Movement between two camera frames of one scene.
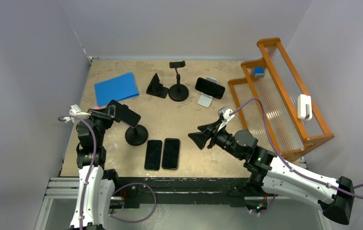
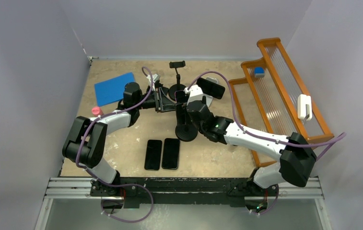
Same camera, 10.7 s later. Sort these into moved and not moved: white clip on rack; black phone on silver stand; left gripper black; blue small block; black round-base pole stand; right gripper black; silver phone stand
Moved: left gripper black; right gripper black
Not moved: blue small block; black phone on silver stand; white clip on rack; silver phone stand; black round-base pole stand
